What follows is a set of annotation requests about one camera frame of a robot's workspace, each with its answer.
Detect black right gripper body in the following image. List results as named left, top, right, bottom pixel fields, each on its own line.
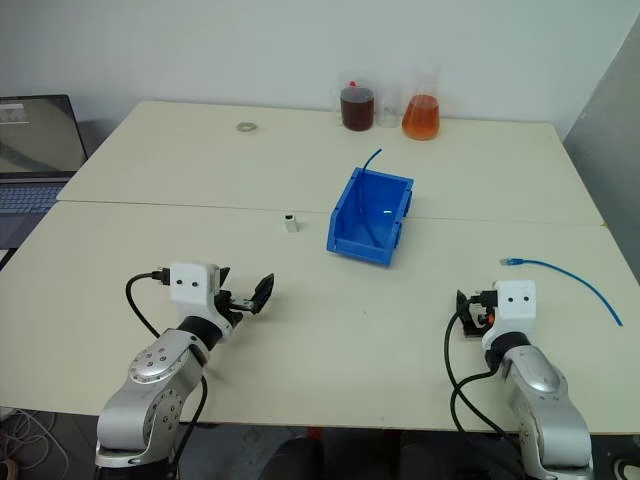
left=469, top=288, right=498, bottom=327

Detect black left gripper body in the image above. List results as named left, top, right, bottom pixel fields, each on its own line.
left=213, top=284, right=256, bottom=329

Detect blue plastic storage bin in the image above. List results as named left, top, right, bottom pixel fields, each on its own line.
left=325, top=166, right=416, bottom=270

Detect flask with orange liquid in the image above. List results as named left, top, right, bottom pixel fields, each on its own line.
left=401, top=63, right=444, bottom=142

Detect grey partition panel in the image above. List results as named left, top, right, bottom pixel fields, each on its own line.
left=561, top=13, right=640, bottom=297

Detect beaker with dark brown liquid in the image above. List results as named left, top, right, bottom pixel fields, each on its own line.
left=339, top=78, right=377, bottom=133

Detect empty clear glass beaker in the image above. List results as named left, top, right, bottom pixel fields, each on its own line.
left=376, top=83, right=404, bottom=129

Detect open grey laptop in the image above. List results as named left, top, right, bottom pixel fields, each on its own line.
left=0, top=94, right=90, bottom=251

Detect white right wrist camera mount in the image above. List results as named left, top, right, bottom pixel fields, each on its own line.
left=491, top=279, right=538, bottom=335

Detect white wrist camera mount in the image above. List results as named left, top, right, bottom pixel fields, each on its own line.
left=168, top=261, right=222, bottom=318
left=491, top=279, right=538, bottom=335

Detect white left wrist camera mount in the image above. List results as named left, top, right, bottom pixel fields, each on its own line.
left=168, top=261, right=222, bottom=318

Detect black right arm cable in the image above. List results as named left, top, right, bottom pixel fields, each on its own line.
left=444, top=310, right=522, bottom=444

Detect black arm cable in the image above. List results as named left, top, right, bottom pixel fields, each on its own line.
left=444, top=310, right=522, bottom=444
left=124, top=268, right=210, bottom=454

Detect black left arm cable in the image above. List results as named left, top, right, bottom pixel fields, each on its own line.
left=124, top=268, right=210, bottom=454

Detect blue ethernet cable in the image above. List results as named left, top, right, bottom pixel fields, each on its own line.
left=499, top=255, right=625, bottom=329

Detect thin blue cable piece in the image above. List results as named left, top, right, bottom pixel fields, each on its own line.
left=354, top=146, right=385, bottom=250

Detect white cables on floor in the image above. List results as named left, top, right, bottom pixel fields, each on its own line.
left=0, top=405, right=72, bottom=480

